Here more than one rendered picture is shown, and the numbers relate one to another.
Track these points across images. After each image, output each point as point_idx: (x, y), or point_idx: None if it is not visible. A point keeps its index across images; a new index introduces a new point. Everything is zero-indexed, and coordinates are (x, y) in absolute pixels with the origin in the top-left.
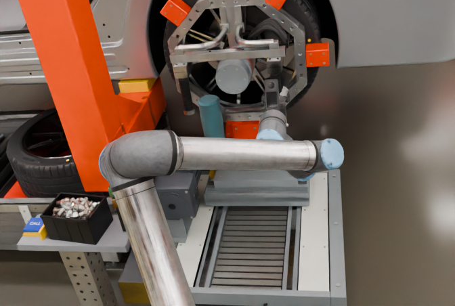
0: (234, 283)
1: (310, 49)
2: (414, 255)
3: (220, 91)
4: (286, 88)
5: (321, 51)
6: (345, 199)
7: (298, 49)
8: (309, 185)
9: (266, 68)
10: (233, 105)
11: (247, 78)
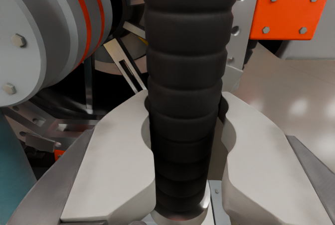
0: None
1: None
2: None
3: (61, 86)
4: (250, 106)
5: None
6: (230, 222)
7: None
8: None
9: (144, 53)
10: (78, 115)
11: (32, 37)
